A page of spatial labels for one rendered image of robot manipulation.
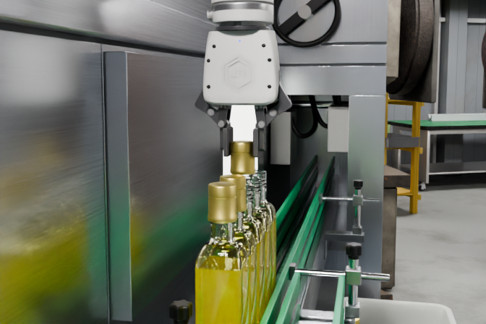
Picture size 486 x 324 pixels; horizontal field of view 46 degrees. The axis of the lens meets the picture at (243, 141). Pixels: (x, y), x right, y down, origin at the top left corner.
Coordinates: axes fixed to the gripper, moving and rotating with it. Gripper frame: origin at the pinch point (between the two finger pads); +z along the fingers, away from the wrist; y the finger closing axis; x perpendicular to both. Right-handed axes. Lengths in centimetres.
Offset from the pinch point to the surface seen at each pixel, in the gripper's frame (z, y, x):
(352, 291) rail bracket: 27.2, 14.9, 18.5
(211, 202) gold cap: 5.9, -1.0, -13.1
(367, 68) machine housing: -12, 17, 103
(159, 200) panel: 8.5, -11.9, -1.2
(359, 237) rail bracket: 35, 15, 81
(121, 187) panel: 4.7, -12.9, -11.7
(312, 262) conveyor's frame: 32, 5, 48
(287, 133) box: 10, -9, 115
